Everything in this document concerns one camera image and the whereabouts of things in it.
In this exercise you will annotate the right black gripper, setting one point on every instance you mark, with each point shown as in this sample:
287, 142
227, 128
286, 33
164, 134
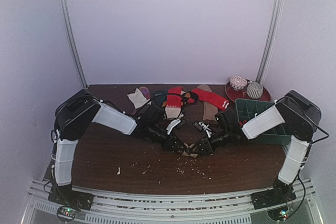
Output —
203, 145

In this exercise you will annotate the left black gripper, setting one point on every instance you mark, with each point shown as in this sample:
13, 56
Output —
170, 143

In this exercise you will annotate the brown beige argyle sock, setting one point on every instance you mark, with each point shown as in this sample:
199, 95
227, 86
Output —
188, 150

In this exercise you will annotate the red snowflake sock pair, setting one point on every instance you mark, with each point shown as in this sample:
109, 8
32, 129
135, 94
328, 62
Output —
241, 123

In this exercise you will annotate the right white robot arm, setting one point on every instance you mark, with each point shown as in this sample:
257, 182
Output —
301, 118

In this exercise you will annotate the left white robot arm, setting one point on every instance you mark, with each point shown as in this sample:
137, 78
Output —
75, 115

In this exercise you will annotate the red white zigzag sock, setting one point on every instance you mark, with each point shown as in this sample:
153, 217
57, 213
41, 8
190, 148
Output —
173, 103

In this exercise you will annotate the dark blue sock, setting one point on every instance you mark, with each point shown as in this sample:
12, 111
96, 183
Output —
159, 97

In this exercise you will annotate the purple orange striped sock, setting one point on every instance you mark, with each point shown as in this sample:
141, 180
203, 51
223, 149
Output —
145, 91

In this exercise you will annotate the tan brown sock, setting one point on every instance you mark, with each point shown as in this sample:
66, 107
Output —
209, 109

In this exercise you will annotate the orange brown argyle sock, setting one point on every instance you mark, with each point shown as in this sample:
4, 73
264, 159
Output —
188, 98

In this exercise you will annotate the red sock white cuff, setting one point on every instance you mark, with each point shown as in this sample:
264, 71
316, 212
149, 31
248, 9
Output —
211, 98

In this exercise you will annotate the green divided organizer tray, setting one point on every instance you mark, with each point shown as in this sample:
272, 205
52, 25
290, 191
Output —
246, 108

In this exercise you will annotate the white red patterned bowl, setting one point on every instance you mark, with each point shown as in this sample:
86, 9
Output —
237, 82

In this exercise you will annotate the grey striped cup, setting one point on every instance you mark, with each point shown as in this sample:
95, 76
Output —
254, 90

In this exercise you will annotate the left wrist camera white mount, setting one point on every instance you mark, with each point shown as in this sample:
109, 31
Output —
174, 123

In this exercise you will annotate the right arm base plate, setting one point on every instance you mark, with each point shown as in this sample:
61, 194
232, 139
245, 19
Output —
271, 197

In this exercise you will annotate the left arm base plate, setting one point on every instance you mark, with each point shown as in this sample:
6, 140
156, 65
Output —
73, 199

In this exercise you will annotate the right aluminium frame post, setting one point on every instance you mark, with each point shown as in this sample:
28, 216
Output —
270, 41

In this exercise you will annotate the aluminium frame post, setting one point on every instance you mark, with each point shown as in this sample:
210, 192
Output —
72, 43
270, 41

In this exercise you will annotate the left aluminium frame post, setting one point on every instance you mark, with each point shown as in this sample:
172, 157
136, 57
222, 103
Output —
72, 43

